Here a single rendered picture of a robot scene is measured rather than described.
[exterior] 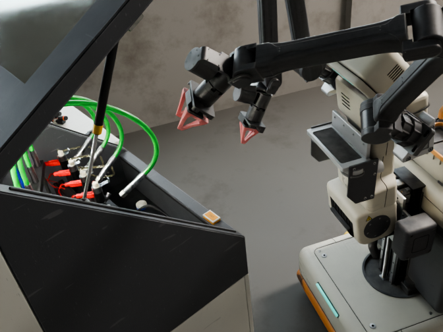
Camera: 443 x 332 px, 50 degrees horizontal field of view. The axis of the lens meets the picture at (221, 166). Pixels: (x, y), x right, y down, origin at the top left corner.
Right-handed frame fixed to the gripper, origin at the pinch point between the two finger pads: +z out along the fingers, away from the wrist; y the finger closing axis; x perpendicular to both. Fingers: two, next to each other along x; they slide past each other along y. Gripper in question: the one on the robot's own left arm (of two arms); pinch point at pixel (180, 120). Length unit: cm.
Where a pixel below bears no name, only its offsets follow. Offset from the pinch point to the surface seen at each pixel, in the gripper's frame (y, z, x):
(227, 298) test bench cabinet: 26, 33, 40
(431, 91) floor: -180, -9, 262
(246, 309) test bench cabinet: 25, 38, 53
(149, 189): -19, 46, 23
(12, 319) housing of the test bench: 45, 31, -24
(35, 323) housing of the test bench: 44, 33, -18
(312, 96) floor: -198, 59, 200
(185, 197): -4.8, 30.0, 25.1
